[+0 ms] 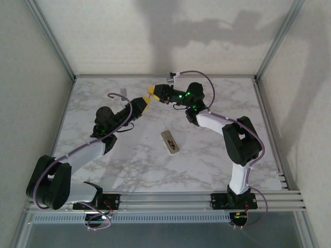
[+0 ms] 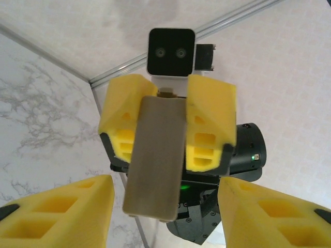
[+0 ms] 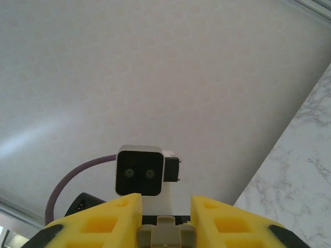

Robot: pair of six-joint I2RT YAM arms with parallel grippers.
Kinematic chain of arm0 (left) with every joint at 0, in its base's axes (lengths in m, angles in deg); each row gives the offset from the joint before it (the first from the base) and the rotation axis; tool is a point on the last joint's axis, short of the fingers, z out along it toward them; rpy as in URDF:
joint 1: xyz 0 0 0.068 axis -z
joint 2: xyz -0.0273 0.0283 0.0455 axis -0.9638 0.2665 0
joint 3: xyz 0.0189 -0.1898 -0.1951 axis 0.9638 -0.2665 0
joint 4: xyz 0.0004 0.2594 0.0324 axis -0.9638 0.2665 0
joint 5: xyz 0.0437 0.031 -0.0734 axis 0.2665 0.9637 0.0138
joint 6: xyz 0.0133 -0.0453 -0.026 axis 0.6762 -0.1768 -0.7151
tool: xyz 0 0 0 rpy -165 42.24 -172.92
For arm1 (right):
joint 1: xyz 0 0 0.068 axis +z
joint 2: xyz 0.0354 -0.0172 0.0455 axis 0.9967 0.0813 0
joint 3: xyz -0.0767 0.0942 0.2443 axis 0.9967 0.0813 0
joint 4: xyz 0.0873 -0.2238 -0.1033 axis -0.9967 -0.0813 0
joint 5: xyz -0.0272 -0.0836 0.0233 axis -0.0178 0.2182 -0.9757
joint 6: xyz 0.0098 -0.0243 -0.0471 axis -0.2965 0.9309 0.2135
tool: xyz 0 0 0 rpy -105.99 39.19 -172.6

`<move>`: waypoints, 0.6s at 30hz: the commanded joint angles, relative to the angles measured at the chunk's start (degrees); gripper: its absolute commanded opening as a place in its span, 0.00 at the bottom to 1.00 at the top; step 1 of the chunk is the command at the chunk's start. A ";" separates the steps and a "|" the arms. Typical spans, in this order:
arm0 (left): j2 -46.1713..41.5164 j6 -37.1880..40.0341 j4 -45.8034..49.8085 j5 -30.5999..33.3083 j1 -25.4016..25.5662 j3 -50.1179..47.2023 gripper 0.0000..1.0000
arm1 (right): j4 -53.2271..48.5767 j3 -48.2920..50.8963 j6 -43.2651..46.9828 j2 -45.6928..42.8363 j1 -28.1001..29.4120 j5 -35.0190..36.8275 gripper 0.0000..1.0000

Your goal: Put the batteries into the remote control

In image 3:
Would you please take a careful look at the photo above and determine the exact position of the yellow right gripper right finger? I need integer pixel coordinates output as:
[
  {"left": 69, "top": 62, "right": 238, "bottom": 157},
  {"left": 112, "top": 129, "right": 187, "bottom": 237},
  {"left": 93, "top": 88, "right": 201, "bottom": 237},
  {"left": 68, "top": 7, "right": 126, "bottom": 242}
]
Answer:
[{"left": 190, "top": 195, "right": 308, "bottom": 248}]

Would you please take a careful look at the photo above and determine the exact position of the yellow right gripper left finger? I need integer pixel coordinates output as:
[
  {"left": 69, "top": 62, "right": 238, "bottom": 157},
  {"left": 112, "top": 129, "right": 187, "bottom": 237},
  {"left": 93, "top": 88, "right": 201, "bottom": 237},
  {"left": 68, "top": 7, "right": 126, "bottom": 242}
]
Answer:
[{"left": 25, "top": 193, "right": 143, "bottom": 248}]

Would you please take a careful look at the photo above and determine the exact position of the beige battery cover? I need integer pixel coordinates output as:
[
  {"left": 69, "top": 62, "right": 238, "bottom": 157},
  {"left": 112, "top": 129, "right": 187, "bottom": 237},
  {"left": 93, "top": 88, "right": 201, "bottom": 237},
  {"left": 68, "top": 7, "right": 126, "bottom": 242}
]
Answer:
[{"left": 137, "top": 216, "right": 195, "bottom": 248}]

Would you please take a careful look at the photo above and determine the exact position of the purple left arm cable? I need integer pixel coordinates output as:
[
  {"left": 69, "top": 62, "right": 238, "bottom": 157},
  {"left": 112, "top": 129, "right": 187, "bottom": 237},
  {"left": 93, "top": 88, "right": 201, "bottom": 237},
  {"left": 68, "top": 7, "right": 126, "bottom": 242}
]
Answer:
[{"left": 45, "top": 154, "right": 119, "bottom": 228}]

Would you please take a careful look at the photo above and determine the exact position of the aluminium frame post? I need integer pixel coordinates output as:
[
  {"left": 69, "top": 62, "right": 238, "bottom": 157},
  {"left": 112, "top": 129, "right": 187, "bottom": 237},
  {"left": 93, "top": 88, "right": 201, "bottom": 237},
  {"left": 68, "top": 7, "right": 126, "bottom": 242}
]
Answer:
[
  {"left": 288, "top": 0, "right": 331, "bottom": 25},
  {"left": 0, "top": 196, "right": 47, "bottom": 229}
]

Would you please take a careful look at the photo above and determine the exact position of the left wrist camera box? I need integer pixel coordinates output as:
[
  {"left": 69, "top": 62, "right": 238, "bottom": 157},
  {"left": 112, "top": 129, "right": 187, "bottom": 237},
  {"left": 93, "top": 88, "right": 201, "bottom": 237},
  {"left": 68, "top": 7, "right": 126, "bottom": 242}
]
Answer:
[{"left": 113, "top": 145, "right": 184, "bottom": 198}]

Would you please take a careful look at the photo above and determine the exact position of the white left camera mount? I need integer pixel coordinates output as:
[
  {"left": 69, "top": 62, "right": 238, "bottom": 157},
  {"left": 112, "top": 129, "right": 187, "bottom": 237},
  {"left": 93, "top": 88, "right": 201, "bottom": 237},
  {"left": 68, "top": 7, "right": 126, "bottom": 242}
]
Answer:
[{"left": 141, "top": 180, "right": 173, "bottom": 216}]

